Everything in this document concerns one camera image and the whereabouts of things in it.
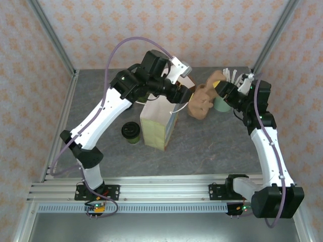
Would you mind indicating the colourful printed paper bag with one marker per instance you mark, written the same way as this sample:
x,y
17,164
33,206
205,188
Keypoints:
x,y
154,128

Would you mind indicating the black plastic cup lid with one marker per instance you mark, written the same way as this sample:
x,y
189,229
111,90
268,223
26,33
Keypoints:
x,y
130,129

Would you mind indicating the green paper coffee cup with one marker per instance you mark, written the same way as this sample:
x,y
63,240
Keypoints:
x,y
133,140

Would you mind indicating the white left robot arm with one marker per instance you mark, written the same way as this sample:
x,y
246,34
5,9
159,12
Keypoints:
x,y
101,118

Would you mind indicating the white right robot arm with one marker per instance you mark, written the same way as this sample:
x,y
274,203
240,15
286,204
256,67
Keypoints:
x,y
272,156

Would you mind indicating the paper wrapped straw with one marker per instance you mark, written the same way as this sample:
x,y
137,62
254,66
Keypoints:
x,y
229,74
234,75
225,73

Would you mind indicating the mint green straw cup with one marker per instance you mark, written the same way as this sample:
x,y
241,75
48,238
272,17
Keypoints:
x,y
222,106

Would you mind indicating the brown napkin tray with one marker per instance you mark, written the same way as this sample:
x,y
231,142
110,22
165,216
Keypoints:
x,y
193,84

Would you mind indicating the stack of pink napkins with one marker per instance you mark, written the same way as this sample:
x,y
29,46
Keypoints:
x,y
186,82

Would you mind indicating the grey metal panel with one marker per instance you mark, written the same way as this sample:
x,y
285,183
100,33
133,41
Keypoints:
x,y
161,229

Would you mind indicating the aluminium side rail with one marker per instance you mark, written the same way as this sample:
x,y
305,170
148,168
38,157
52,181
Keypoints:
x,y
253,71
60,121

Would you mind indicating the aluminium frame post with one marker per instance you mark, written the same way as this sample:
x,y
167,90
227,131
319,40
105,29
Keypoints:
x,y
50,35
275,35

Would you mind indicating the long aluminium base rail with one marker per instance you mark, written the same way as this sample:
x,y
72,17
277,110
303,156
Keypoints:
x,y
164,191

